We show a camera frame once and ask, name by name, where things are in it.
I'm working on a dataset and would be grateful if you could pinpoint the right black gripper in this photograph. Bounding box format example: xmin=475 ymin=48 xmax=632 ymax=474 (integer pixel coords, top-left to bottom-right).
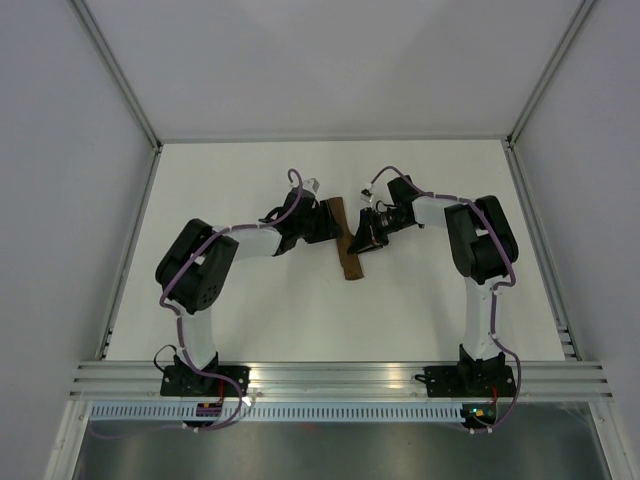
xmin=348 ymin=207 xmax=410 ymax=257

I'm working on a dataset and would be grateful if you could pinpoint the brown cloth napkin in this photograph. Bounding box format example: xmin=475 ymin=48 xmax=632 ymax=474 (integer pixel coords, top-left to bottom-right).
xmin=328 ymin=197 xmax=364 ymax=281

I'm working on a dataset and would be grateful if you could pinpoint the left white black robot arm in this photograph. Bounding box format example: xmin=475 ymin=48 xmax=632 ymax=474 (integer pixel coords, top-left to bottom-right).
xmin=155 ymin=190 xmax=347 ymax=396

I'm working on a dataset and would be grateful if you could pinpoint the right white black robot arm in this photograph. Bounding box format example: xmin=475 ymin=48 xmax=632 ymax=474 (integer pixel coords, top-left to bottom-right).
xmin=348 ymin=173 xmax=519 ymax=398

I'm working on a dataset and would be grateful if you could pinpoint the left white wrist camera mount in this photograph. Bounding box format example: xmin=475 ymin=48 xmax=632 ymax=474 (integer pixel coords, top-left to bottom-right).
xmin=302 ymin=178 xmax=320 ymax=197

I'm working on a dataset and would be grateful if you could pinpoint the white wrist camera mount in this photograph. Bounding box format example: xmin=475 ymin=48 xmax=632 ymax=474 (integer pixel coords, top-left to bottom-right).
xmin=302 ymin=178 xmax=320 ymax=197
xmin=360 ymin=184 xmax=374 ymax=204

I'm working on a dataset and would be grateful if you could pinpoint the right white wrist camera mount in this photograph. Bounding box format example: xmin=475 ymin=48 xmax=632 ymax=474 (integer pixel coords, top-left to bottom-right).
xmin=360 ymin=184 xmax=374 ymax=204

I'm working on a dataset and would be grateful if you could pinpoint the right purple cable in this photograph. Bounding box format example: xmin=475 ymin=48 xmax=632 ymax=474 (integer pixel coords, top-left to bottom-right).
xmin=367 ymin=166 xmax=524 ymax=436

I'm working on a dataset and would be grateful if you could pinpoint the purple cable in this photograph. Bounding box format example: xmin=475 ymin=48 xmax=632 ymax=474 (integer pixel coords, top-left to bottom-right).
xmin=367 ymin=166 xmax=524 ymax=436
xmin=89 ymin=167 xmax=309 ymax=441

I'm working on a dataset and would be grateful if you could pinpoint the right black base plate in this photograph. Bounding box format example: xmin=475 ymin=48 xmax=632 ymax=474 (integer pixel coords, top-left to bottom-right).
xmin=414 ymin=365 xmax=516 ymax=399

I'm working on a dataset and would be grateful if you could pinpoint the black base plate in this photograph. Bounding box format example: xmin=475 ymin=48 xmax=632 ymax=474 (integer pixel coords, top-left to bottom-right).
xmin=414 ymin=365 xmax=516 ymax=399
xmin=160 ymin=365 xmax=250 ymax=398

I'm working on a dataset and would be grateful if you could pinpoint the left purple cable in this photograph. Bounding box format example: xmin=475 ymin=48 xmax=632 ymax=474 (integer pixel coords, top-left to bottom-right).
xmin=89 ymin=167 xmax=309 ymax=441

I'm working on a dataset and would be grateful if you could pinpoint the black cable loop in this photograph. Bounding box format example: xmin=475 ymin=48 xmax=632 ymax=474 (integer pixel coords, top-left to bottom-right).
xmin=152 ymin=344 xmax=179 ymax=374

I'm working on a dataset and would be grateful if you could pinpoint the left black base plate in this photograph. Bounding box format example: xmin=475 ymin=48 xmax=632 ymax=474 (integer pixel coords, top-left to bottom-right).
xmin=160 ymin=365 xmax=250 ymax=398

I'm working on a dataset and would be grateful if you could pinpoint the aluminium mounting rail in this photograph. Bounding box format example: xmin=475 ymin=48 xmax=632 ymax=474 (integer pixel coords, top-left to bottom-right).
xmin=67 ymin=361 xmax=613 ymax=403

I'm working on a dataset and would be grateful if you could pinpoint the left aluminium frame post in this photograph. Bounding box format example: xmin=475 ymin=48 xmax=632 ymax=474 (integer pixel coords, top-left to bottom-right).
xmin=67 ymin=0 xmax=162 ymax=152

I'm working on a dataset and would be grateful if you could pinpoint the aluminium frame post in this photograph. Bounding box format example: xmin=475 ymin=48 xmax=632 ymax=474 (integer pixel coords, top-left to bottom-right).
xmin=67 ymin=0 xmax=162 ymax=152
xmin=504 ymin=0 xmax=599 ymax=149

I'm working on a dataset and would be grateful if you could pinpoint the white slotted cable duct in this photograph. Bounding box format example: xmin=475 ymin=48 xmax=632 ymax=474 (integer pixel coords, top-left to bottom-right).
xmin=90 ymin=401 xmax=463 ymax=423

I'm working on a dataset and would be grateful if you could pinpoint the right aluminium frame post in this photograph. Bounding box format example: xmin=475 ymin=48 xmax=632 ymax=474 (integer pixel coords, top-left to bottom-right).
xmin=504 ymin=0 xmax=599 ymax=149

